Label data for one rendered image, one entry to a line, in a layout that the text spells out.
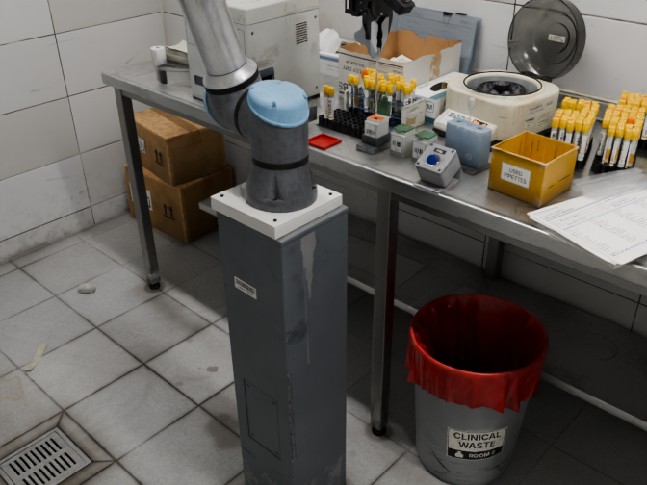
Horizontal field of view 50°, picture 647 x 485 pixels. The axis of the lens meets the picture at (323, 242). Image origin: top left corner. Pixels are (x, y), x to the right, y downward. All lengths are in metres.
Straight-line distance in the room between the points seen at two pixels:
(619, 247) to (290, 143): 0.65
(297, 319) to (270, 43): 0.81
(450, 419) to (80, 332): 1.43
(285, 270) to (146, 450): 0.96
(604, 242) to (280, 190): 0.62
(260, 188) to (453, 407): 0.78
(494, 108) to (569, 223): 0.44
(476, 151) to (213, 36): 0.64
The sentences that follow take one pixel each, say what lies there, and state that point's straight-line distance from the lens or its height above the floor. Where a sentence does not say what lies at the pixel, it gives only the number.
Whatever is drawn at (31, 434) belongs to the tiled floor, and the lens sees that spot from 2.34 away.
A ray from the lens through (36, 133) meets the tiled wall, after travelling 3.11.
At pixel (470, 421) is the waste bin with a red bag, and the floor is 0.27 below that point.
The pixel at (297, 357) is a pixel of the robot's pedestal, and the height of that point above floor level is 0.56.
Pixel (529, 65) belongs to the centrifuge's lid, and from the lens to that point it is 2.04.
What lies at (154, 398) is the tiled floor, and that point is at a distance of 2.33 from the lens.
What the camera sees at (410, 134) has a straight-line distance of 1.69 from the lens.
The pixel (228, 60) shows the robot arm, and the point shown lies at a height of 1.18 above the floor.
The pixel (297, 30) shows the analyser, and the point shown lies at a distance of 2.01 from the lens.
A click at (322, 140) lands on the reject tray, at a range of 1.78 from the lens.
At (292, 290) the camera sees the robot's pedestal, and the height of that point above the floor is 0.75.
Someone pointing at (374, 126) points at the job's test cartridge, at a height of 0.94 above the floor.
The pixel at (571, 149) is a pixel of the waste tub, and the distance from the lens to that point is 1.58.
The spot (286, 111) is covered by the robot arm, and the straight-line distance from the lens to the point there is 1.32.
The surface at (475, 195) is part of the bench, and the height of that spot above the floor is 0.88.
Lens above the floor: 1.56
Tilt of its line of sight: 31 degrees down
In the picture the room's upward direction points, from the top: 1 degrees counter-clockwise
